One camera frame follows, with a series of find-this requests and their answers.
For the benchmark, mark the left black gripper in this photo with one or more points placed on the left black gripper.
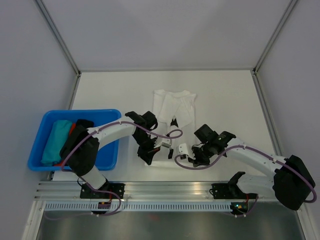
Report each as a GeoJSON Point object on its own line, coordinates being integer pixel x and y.
{"type": "Point", "coordinates": [146, 155]}

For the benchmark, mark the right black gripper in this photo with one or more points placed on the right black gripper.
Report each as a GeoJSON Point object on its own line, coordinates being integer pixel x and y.
{"type": "Point", "coordinates": [196, 161]}

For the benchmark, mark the white printed t shirt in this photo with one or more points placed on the white printed t shirt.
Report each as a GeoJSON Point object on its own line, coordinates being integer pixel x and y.
{"type": "Point", "coordinates": [178, 106]}

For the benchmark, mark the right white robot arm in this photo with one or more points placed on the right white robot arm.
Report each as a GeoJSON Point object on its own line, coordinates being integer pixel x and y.
{"type": "Point", "coordinates": [285, 178]}

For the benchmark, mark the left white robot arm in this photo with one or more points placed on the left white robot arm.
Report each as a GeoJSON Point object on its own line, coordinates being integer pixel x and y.
{"type": "Point", "coordinates": [80, 149]}

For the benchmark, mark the blue plastic bin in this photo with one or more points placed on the blue plastic bin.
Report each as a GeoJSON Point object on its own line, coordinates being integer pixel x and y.
{"type": "Point", "coordinates": [106, 158]}

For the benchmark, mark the black rolled t shirt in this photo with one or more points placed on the black rolled t shirt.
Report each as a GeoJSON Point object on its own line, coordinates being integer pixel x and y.
{"type": "Point", "coordinates": [84, 123]}

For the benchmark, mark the red rolled t shirt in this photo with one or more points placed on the red rolled t shirt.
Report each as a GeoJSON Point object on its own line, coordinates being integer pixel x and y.
{"type": "Point", "coordinates": [70, 131]}

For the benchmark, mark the teal rolled t shirt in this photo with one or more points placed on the teal rolled t shirt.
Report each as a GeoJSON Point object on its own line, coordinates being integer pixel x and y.
{"type": "Point", "coordinates": [56, 140]}

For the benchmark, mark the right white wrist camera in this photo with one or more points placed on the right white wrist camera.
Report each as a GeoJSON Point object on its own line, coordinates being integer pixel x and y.
{"type": "Point", "coordinates": [184, 151]}

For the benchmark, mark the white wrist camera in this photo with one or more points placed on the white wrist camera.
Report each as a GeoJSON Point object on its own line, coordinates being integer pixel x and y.
{"type": "Point", "coordinates": [184, 151]}
{"type": "Point", "coordinates": [163, 142]}

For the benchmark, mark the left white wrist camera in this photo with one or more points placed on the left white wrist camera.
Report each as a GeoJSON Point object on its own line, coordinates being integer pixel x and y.
{"type": "Point", "coordinates": [163, 142]}

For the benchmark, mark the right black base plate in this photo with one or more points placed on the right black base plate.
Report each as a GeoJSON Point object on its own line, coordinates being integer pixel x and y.
{"type": "Point", "coordinates": [226, 191]}

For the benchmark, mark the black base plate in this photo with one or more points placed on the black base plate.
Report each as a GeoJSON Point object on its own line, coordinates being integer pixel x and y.
{"type": "Point", "coordinates": [116, 188]}
{"type": "Point", "coordinates": [226, 191]}

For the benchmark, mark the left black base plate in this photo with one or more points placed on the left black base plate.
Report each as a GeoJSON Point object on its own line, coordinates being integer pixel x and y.
{"type": "Point", "coordinates": [116, 188]}

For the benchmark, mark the white slotted cable duct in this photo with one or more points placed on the white slotted cable duct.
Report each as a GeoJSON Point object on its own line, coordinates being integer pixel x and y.
{"type": "Point", "coordinates": [152, 206]}

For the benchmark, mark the aluminium mounting rail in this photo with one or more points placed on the aluminium mounting rail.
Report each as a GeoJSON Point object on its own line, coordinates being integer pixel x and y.
{"type": "Point", "coordinates": [133, 191]}

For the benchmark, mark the right aluminium frame post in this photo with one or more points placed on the right aluminium frame post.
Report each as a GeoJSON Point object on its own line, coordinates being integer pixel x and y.
{"type": "Point", "coordinates": [275, 34]}

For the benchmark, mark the aluminium frame post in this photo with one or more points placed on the aluminium frame post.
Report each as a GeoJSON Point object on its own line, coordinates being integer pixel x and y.
{"type": "Point", "coordinates": [58, 37]}
{"type": "Point", "coordinates": [275, 34]}

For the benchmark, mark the left aluminium frame post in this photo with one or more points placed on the left aluminium frame post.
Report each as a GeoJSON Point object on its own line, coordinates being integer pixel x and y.
{"type": "Point", "coordinates": [58, 37]}

